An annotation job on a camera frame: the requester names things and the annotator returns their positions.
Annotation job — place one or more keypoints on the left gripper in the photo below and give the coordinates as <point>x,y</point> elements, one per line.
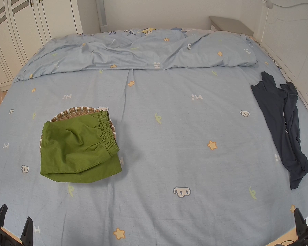
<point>0,237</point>

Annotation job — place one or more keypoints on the green shorts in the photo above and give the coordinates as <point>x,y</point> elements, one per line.
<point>74,152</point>

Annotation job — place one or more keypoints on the dark blue garment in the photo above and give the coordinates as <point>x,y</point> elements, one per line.
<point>274,116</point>

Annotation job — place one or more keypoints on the round woven basket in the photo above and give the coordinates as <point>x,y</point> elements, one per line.
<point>74,110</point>

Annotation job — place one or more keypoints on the white wardrobe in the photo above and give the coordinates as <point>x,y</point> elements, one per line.
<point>28,29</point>

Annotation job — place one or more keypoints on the grey bedside table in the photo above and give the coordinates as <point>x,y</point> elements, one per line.
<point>231,26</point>

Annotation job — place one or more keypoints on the pale blue quilt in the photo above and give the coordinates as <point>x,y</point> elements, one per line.
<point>143,52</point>

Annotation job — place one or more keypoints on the grey wall duct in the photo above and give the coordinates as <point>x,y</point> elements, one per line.
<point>101,9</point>

